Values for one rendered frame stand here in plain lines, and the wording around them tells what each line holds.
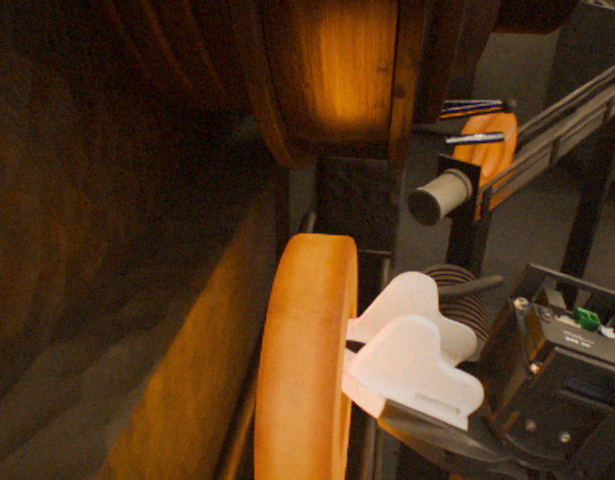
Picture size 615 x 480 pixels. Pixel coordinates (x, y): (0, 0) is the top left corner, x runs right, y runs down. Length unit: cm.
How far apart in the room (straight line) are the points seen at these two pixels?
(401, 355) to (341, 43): 14
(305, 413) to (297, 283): 6
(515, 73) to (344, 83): 288
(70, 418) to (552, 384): 20
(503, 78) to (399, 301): 287
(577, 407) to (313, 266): 13
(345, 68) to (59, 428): 18
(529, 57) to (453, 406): 288
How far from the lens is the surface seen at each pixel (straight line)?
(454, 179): 91
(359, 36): 24
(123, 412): 24
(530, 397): 28
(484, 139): 54
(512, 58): 313
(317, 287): 26
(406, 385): 29
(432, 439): 29
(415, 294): 30
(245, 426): 39
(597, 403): 28
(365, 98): 27
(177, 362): 28
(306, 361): 24
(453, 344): 32
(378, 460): 45
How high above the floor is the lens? 104
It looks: 29 degrees down
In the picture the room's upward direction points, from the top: 1 degrees clockwise
